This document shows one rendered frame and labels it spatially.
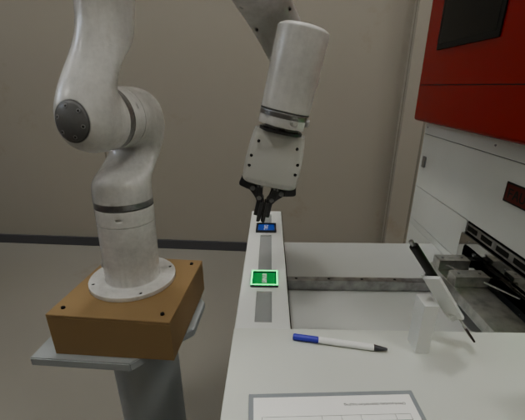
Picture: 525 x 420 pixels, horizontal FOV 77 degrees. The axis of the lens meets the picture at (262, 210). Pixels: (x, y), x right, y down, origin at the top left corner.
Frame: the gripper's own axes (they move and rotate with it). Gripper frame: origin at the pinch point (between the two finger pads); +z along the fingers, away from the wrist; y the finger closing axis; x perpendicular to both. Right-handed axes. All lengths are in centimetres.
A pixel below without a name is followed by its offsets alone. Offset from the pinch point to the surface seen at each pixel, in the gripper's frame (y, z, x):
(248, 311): -1.1, 15.6, 10.2
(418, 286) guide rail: -46, 19, -17
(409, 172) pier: -109, 15, -178
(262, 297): -3.5, 15.5, 5.4
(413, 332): -25.1, 7.3, 18.5
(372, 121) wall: -74, -14, -190
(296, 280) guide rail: -14.0, 24.1, -17.0
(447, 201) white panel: -59, 0, -42
